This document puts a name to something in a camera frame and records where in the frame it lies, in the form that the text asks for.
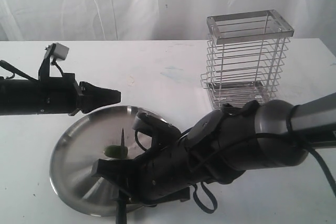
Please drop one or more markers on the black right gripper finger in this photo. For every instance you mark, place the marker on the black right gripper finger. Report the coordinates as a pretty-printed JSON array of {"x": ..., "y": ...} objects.
[{"x": 110, "y": 169}]

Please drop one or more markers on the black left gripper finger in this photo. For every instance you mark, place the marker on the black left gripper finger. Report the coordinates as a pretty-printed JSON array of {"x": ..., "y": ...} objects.
[{"x": 93, "y": 97}]

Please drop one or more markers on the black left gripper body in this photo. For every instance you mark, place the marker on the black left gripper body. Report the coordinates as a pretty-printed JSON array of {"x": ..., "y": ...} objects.
[{"x": 59, "y": 95}]

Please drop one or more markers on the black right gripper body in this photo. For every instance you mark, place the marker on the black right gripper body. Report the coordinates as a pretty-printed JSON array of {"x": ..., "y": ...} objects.
[{"x": 163, "y": 175}]

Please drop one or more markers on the green vegetable piece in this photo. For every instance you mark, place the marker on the green vegetable piece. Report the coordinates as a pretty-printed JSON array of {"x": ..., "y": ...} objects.
[{"x": 116, "y": 151}]

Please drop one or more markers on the black handled kitchen knife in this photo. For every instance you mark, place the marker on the black handled kitchen knife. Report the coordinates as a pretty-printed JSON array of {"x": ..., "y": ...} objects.
[{"x": 122, "y": 198}]

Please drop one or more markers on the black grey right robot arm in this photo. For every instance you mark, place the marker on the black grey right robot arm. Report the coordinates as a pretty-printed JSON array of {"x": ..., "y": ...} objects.
[{"x": 219, "y": 148}]

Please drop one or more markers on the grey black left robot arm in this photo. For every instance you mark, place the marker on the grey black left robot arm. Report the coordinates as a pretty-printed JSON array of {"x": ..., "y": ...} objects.
[{"x": 21, "y": 97}]

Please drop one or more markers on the round stainless steel plate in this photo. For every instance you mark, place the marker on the round stainless steel plate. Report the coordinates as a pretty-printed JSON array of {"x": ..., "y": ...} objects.
[{"x": 80, "y": 146}]

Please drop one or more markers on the white backdrop curtain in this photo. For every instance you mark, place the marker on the white backdrop curtain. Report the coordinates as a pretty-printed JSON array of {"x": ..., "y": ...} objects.
[{"x": 148, "y": 19}]

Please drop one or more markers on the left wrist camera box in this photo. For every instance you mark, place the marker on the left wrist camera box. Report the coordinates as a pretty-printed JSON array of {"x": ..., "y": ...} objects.
[{"x": 54, "y": 53}]

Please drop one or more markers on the metal wire utensil rack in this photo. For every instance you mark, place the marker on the metal wire utensil rack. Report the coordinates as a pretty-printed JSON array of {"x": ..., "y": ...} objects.
[{"x": 245, "y": 53}]

